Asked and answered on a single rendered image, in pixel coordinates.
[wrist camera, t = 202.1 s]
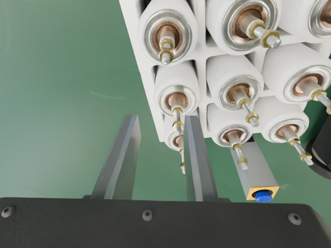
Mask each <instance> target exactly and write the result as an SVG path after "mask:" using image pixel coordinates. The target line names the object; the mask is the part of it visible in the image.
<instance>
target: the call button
mask: <svg viewBox="0 0 331 248"><path fill-rule="evenodd" d="M255 199H256V201H257V202H260V203H264V202H268V201H270V200H271V199H272V196H271V194H269V193H268V192H266V191H262V192H259V193H257V194H256V197H255Z"/></svg>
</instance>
